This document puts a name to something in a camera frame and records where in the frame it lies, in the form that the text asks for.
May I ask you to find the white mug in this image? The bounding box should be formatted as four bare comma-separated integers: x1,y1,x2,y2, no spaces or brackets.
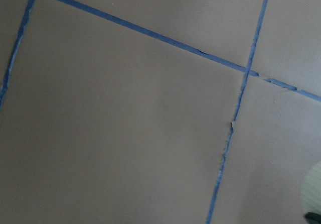
301,162,320,214

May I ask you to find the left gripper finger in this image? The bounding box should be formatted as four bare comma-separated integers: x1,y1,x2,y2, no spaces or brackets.
304,212,321,224

